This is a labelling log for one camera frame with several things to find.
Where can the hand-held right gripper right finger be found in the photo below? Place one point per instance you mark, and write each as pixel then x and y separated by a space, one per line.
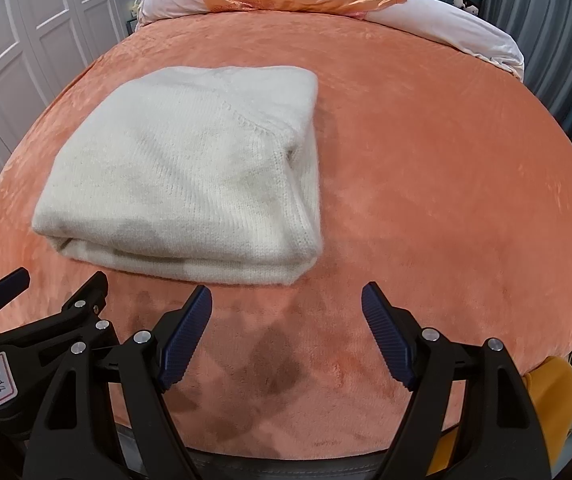
pixel 386 340

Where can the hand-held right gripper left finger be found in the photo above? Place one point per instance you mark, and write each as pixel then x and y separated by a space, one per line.
pixel 185 335

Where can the white knit cardigan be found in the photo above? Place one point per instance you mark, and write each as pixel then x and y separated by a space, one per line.
pixel 175 170

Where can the orange plush blanket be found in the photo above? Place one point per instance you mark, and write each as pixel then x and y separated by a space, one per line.
pixel 441 185

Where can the white panelled wardrobe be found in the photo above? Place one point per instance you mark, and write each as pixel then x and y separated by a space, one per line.
pixel 30 35

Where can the grey bedside table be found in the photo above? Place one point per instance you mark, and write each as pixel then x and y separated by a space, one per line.
pixel 132 27

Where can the small pale yellow object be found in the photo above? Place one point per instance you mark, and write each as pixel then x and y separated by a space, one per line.
pixel 134 8

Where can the white duvet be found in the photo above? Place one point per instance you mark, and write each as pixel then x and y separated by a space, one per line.
pixel 446 25

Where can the grey curtain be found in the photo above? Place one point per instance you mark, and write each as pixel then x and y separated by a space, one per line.
pixel 556 60

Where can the black and white plush toy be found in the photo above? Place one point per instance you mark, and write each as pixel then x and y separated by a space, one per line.
pixel 466 5

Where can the grey bed frame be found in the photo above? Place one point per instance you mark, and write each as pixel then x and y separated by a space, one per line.
pixel 291 465

